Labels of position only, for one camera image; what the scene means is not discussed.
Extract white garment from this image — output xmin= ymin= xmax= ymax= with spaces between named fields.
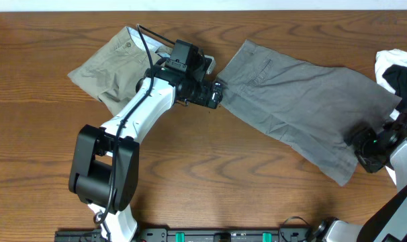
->
xmin=374 ymin=47 xmax=407 ymax=186

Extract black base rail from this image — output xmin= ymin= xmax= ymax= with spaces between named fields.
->
xmin=54 ymin=216 xmax=328 ymax=242

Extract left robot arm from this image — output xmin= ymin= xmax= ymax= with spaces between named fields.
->
xmin=69 ymin=40 xmax=222 ymax=241

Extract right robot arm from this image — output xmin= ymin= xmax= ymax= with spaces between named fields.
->
xmin=316 ymin=110 xmax=407 ymax=242

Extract grey shorts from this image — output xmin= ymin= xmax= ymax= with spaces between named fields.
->
xmin=216 ymin=40 xmax=401 ymax=186

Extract black garment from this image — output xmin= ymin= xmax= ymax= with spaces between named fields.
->
xmin=382 ymin=65 xmax=407 ymax=112

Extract folded khaki shorts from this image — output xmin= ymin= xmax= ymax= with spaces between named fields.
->
xmin=68 ymin=26 xmax=172 ymax=116

